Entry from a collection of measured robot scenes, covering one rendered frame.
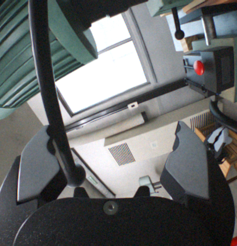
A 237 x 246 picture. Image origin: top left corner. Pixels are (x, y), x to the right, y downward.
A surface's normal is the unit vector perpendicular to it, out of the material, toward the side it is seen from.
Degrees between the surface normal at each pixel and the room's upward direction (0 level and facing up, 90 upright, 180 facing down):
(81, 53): 90
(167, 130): 90
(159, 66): 90
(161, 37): 90
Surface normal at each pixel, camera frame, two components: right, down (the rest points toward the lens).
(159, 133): 0.00, 0.49
